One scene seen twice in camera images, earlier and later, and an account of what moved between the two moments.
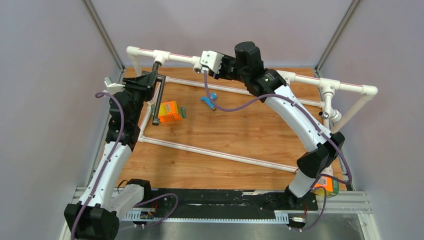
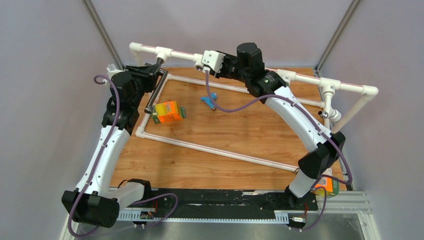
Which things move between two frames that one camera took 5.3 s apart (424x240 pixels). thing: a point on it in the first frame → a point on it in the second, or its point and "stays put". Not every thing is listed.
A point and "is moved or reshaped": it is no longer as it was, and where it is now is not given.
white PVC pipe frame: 161,58 is moved or reshaped
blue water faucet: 213,96 stays put
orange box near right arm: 331,185 stays put
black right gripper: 221,74 stays put
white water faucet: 330,112 stays put
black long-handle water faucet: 156,120 → 148,109
